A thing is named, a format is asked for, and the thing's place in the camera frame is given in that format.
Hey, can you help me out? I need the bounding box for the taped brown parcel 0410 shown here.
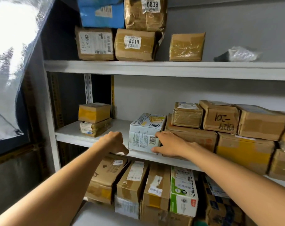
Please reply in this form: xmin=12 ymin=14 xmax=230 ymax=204
xmin=114 ymin=28 xmax=164 ymax=62

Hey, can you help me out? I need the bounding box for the box with yellow tape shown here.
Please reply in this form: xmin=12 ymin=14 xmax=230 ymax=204
xmin=216 ymin=133 xmax=275 ymax=175

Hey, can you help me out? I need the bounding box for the white metal shelf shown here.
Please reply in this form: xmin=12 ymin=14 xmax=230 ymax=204
xmin=42 ymin=0 xmax=285 ymax=226

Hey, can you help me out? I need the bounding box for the yellow sticker strip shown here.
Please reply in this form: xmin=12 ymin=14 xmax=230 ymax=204
xmin=110 ymin=75 xmax=115 ymax=119

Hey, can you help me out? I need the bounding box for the cardboard box with black handwriting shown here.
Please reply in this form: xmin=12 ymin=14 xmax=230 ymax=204
xmin=199 ymin=100 xmax=241 ymax=135

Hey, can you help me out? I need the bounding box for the person's right forearm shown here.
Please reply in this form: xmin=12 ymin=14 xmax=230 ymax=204
xmin=189 ymin=143 xmax=285 ymax=226

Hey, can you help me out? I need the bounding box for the person's left forearm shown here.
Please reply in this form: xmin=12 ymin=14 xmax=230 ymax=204
xmin=0 ymin=142 xmax=110 ymax=226

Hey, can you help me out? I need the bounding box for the dull yellow wall strip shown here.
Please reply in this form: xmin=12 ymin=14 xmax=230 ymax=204
xmin=0 ymin=143 xmax=44 ymax=168

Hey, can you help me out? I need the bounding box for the green and white carton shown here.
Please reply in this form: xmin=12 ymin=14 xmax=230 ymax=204
xmin=169 ymin=166 xmax=199 ymax=218

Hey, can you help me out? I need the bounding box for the brown box handwritten white label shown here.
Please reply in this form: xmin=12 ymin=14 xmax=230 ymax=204
xmin=75 ymin=27 xmax=115 ymax=61

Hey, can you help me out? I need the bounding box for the large box orange print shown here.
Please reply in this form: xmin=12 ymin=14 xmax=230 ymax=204
xmin=165 ymin=114 xmax=218 ymax=160

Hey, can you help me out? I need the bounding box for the person's left hand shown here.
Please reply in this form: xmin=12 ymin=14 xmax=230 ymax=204
xmin=97 ymin=132 xmax=130 ymax=156

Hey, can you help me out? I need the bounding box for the taped brown parcel 0038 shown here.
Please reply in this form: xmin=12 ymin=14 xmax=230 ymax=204
xmin=124 ymin=0 xmax=168 ymax=32

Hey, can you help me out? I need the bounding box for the yellow fronted box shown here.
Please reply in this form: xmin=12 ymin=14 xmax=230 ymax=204
xmin=78 ymin=103 xmax=111 ymax=123

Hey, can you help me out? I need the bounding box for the silver softbox light reflector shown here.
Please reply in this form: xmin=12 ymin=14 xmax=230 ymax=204
xmin=0 ymin=0 xmax=56 ymax=142

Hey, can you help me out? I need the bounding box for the small taped cardboard parcel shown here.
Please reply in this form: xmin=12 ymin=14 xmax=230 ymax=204
xmin=142 ymin=163 xmax=172 ymax=212

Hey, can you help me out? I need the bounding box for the cardboard box blue striped label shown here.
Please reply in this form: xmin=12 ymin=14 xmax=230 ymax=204
xmin=171 ymin=102 xmax=204 ymax=129

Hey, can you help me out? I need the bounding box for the person's right hand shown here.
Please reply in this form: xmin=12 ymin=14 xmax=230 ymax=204
xmin=151 ymin=131 xmax=200 ymax=161

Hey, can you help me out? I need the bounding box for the small taped box 0461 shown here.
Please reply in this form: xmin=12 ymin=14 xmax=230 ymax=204
xmin=169 ymin=33 xmax=206 ymax=62

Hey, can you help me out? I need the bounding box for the dull yellow perforated upright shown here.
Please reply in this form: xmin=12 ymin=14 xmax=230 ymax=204
xmin=50 ymin=73 xmax=64 ymax=129

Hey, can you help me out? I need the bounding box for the blue checkered cardboard box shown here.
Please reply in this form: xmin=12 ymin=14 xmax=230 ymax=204
xmin=202 ymin=175 xmax=243 ymax=226

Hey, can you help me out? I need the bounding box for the small white plastic bag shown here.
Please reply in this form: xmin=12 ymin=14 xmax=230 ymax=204
xmin=213 ymin=46 xmax=261 ymax=63

